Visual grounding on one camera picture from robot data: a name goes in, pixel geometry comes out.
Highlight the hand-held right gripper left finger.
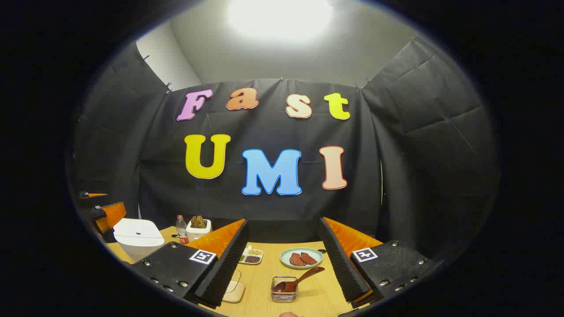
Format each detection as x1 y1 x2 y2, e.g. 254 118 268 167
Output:
131 219 250 310

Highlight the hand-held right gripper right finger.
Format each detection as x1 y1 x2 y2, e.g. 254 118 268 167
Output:
318 217 437 309

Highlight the white rice cooker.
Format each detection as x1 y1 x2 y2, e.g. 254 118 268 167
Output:
113 218 166 263

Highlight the dark wooden spoon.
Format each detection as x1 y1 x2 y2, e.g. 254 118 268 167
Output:
273 266 326 294

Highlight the white divided dish with beans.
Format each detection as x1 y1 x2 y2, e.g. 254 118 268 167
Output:
239 245 263 265

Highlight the white toaster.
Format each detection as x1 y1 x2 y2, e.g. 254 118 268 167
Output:
186 219 212 242

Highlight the pale green plate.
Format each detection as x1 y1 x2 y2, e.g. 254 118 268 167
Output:
280 247 323 269

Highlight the plastic bottle with red label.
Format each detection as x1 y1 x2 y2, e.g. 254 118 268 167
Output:
176 215 189 245

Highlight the black backdrop cloth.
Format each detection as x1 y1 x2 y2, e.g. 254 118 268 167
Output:
73 37 501 265

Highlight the large ceiling light panel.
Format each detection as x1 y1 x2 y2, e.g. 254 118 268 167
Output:
227 0 334 42

